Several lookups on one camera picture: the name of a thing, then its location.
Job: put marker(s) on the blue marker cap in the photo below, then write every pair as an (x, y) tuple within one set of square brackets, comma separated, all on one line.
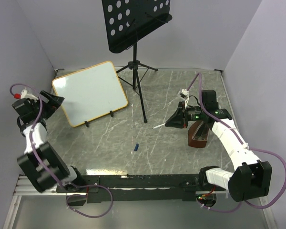
[(136, 147)]

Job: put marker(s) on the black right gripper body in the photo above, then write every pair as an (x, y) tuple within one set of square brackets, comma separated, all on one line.
[(185, 122)]

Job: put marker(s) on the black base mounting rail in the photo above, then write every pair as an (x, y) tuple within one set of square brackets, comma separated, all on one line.
[(183, 187)]

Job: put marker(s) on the orange framed whiteboard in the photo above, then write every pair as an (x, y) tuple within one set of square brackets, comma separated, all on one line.
[(90, 93)]

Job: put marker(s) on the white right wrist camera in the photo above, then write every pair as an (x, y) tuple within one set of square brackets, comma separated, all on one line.
[(184, 95)]

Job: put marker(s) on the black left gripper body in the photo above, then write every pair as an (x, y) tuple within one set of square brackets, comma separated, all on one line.
[(48, 109)]

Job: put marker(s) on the brown whiteboard eraser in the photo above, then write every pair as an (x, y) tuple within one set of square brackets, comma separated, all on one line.
[(198, 135)]

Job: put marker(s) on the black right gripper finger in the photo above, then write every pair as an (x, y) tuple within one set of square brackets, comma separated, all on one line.
[(180, 108), (175, 121)]

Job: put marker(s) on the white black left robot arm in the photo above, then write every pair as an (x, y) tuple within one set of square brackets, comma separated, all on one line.
[(40, 163)]

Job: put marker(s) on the white rainbow whiteboard marker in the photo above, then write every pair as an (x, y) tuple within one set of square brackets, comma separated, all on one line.
[(158, 126)]

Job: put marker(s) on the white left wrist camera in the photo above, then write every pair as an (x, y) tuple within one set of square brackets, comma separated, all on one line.
[(25, 94)]

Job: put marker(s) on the black perforated music stand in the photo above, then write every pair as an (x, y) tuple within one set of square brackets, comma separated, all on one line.
[(127, 22)]

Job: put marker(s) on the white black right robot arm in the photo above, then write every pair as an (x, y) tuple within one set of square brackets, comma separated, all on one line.
[(251, 177)]

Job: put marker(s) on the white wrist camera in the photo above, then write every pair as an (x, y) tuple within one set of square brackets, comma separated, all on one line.
[(184, 95), (25, 94)]

